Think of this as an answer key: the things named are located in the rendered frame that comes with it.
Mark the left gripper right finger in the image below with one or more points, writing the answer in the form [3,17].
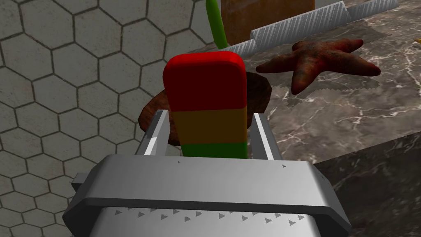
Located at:
[265,138]

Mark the red brown starfish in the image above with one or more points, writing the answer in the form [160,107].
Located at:
[315,62]

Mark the orange brown box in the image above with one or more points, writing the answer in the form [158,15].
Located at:
[263,18]

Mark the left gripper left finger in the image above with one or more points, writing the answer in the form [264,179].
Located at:
[157,136]

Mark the green curved stem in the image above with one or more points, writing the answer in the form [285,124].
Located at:
[216,23]

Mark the brown round plate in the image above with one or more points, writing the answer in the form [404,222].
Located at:
[258,92]

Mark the grey ribbed rack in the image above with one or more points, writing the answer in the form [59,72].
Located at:
[309,24]

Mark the red yellow green striped block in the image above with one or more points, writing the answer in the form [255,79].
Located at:
[206,98]

